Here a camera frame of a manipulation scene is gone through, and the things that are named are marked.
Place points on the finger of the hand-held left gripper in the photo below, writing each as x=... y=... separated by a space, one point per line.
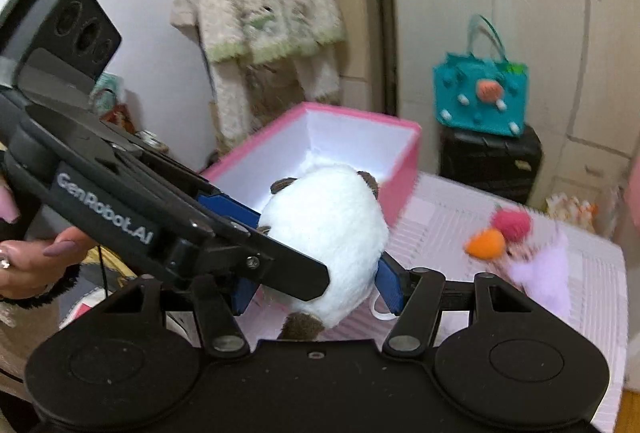
x=230 y=209
x=285 y=270

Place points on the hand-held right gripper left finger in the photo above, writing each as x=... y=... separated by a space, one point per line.
x=243 y=297

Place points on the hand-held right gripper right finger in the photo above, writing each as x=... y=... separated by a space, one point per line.
x=390 y=285

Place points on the white brown plush toy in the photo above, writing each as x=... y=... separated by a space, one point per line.
x=330 y=233

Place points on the orange egg sponge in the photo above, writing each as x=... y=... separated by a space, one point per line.
x=485 y=244

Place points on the pink yarn strawberry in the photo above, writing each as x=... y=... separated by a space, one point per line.
x=512 y=223

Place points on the pink cardboard box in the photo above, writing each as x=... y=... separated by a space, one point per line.
x=345 y=133

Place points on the purple plush toy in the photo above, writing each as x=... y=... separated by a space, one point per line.
x=545 y=278

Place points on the person's left hand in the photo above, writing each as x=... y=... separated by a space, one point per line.
x=30 y=263

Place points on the striped tablecloth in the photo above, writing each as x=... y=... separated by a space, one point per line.
x=445 y=233

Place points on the black suitcase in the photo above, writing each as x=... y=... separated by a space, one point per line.
x=492 y=163

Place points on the clear plastic bag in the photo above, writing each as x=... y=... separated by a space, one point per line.
x=570 y=210

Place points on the teal felt handbag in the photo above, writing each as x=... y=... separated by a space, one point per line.
x=480 y=98

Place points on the fluffy white cardigan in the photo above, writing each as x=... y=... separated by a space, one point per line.
x=270 y=3

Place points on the beige wooden cabinet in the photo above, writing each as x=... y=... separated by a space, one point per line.
x=355 y=13

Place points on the cream wardrobe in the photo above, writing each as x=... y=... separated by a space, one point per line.
x=550 y=38

